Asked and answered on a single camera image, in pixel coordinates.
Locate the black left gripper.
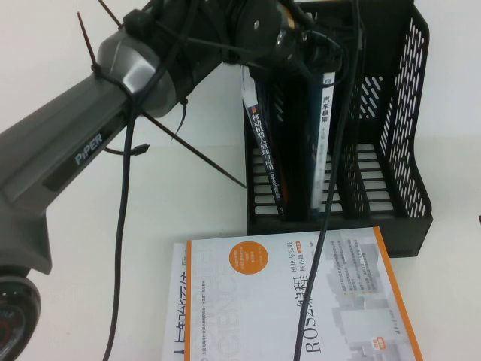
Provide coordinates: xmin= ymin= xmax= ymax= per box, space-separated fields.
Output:
xmin=228 ymin=0 xmax=313 ymax=71

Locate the white car suspension book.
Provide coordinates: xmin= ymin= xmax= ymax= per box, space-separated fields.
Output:
xmin=310 ymin=71 xmax=337 ymax=211

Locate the dark mobile robot book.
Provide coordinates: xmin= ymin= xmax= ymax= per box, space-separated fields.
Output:
xmin=242 ymin=67 xmax=290 ymax=221

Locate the black plastic book stand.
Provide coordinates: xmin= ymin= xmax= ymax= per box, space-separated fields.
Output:
xmin=240 ymin=0 xmax=435 ymax=259

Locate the white orange ROS2 book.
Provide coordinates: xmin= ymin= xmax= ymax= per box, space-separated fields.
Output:
xmin=171 ymin=226 xmax=425 ymax=361

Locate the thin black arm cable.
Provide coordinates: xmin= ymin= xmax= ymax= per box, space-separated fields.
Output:
xmin=106 ymin=93 xmax=138 ymax=361

